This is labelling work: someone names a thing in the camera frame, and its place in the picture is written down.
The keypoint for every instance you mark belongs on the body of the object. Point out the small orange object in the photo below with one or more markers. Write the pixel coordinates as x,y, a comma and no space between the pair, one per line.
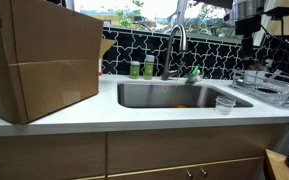
180,106

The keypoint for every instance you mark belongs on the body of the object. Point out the wooden cabinet door with knobs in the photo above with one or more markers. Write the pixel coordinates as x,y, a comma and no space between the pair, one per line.
217,170

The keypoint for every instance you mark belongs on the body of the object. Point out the round metal cabinet knob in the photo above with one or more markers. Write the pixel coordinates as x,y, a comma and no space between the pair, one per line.
189,174
203,172

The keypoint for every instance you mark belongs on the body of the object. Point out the tall green soap bottle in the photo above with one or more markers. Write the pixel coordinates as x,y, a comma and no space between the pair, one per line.
148,68

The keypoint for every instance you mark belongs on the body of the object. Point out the light wooden robot table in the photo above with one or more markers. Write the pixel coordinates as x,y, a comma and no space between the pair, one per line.
277,166

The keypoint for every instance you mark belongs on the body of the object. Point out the green and white dish brush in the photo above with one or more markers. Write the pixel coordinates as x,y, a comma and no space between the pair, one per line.
193,77

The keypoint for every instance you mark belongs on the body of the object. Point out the large brown cardboard box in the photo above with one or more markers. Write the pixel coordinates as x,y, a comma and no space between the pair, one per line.
47,56

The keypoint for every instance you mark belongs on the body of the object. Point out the short green soap bottle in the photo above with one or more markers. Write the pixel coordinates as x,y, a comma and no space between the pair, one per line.
134,70

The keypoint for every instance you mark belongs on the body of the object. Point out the stainless steel sink basin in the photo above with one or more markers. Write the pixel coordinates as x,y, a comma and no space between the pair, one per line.
170,96

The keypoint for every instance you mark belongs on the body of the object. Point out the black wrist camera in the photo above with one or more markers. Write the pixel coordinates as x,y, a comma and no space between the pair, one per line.
277,12

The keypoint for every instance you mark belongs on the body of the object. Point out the clear plastic cup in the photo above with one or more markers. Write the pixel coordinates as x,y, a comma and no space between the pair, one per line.
224,105

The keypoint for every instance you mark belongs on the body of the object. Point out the wide wooden drawer front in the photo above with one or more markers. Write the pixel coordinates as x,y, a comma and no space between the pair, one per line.
184,150

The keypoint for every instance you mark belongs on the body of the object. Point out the brushed steel gooseneck faucet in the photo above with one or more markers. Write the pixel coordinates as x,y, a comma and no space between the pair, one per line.
174,50

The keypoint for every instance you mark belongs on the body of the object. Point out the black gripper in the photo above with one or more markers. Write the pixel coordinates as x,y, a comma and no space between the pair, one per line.
248,26

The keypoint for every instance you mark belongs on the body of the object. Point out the small white plant pot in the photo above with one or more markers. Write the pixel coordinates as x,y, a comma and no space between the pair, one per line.
254,76

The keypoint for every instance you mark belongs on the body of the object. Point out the kitchen window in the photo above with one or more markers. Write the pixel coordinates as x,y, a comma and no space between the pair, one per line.
157,13

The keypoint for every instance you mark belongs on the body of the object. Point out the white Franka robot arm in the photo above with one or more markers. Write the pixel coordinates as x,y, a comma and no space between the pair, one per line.
249,7

